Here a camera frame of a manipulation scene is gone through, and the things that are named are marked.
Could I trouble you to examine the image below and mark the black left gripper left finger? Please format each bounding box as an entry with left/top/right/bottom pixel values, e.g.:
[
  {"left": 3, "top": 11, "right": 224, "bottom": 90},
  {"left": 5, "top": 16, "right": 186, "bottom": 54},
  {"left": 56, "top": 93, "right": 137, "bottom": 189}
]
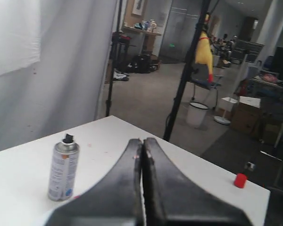
[{"left": 46, "top": 139, "right": 143, "bottom": 226}]

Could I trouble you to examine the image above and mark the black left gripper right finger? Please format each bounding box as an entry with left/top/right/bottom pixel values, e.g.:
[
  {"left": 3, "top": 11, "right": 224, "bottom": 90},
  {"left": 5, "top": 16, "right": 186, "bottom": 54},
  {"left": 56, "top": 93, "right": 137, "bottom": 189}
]
[{"left": 142, "top": 137, "right": 252, "bottom": 226}]

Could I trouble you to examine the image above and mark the small silver metal can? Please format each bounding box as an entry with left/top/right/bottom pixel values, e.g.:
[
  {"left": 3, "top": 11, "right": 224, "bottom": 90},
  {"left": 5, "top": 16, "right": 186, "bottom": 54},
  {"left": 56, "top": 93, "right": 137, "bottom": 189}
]
[{"left": 48, "top": 134, "right": 80, "bottom": 202}]

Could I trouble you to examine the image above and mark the red spray can cap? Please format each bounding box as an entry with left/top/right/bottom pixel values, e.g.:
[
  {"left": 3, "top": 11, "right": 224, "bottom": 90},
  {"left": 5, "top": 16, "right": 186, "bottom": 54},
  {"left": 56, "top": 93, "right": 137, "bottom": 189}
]
[{"left": 233, "top": 173, "right": 248, "bottom": 189}]

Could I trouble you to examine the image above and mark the black tripod pole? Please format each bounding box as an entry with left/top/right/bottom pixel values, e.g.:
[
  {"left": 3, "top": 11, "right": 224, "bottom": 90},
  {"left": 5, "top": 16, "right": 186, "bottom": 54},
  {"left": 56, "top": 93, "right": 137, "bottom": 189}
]
[{"left": 163, "top": 0, "right": 211, "bottom": 142}]

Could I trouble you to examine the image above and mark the white waste bin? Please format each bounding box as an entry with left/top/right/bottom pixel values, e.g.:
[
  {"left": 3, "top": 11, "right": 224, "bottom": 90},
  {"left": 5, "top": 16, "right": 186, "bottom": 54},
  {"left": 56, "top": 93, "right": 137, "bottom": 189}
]
[{"left": 186, "top": 102, "right": 209, "bottom": 128}]

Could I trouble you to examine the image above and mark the black backdrop stand pole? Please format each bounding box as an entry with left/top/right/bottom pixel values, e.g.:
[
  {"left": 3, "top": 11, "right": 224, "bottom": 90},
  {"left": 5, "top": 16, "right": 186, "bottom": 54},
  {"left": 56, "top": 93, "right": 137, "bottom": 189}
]
[{"left": 105, "top": 0, "right": 123, "bottom": 117}]

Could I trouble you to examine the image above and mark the cardboard box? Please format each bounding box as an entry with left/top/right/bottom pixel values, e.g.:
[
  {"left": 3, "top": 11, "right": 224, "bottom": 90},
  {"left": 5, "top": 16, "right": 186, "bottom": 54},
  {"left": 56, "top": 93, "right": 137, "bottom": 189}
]
[{"left": 230, "top": 96, "right": 261, "bottom": 134}]

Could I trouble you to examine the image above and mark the blue office chair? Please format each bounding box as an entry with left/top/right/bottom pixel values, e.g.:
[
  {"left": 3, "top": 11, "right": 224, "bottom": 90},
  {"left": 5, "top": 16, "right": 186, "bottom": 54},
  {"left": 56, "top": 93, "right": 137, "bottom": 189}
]
[{"left": 189, "top": 65, "right": 224, "bottom": 110}]

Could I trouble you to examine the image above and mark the yellow rubber chicken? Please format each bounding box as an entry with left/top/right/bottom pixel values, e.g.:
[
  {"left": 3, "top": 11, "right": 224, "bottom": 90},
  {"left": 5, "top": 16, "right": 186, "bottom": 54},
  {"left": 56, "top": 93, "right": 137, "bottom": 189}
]
[{"left": 195, "top": 12, "right": 213, "bottom": 83}]

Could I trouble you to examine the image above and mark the white backdrop cloth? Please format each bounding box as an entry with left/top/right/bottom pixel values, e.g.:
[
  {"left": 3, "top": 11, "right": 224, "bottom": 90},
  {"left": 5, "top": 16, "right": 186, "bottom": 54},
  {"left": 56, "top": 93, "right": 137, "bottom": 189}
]
[{"left": 0, "top": 0, "right": 117, "bottom": 151}]

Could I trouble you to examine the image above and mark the wooden shelf with items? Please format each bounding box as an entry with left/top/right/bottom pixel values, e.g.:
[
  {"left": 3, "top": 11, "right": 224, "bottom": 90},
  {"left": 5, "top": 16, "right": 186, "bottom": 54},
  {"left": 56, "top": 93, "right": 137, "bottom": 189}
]
[{"left": 122, "top": 21, "right": 162, "bottom": 55}]

